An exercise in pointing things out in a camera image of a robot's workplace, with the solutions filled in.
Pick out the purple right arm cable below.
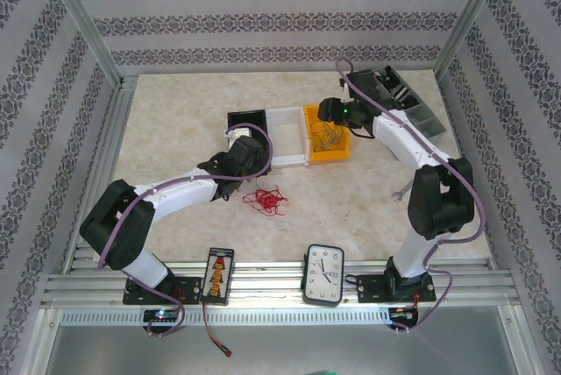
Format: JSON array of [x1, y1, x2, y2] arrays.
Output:
[[335, 58, 487, 336]]

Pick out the thin blue cable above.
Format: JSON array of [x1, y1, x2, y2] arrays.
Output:
[[309, 119, 344, 152]]

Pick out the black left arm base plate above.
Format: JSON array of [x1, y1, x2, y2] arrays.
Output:
[[122, 276, 202, 306]]

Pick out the black white striped items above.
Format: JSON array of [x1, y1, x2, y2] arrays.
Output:
[[391, 85, 416, 108]]

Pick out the black plastic bin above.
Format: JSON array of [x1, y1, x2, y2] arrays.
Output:
[[226, 108, 273, 173]]

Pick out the yellow plastic bin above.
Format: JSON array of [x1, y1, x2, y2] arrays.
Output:
[[302, 103, 352, 166]]

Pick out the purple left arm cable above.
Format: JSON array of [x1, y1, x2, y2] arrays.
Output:
[[96, 123, 273, 337]]

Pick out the black white analog clock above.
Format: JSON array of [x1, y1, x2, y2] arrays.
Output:
[[302, 243, 346, 308]]

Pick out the silver wrench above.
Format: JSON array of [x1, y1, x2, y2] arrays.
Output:
[[391, 180, 413, 203]]

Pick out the white plastic bin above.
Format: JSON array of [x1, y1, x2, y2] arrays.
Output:
[[265, 106, 313, 169]]

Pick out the aluminium rail frame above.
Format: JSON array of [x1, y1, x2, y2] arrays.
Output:
[[41, 258, 521, 310]]

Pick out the white slotted cable duct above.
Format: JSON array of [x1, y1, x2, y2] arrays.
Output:
[[59, 309, 395, 326]]

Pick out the red battery lead wire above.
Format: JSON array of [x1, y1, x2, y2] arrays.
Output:
[[203, 302, 233, 357]]

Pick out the grey compartment organizer tray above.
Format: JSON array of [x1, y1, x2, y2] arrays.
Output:
[[372, 64, 447, 148]]

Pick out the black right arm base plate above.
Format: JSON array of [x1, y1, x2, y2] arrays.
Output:
[[357, 273, 436, 305]]

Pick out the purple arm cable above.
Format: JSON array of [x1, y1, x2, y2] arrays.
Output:
[[335, 58, 487, 336], [96, 123, 273, 337]]

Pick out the thin red cable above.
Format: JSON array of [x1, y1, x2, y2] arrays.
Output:
[[242, 187, 289, 217]]

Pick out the black terminal strip board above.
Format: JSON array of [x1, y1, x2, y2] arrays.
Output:
[[200, 246, 236, 306]]

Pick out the aluminium corner post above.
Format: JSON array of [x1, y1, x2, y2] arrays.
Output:
[[433, 0, 514, 82], [37, 0, 126, 87]]

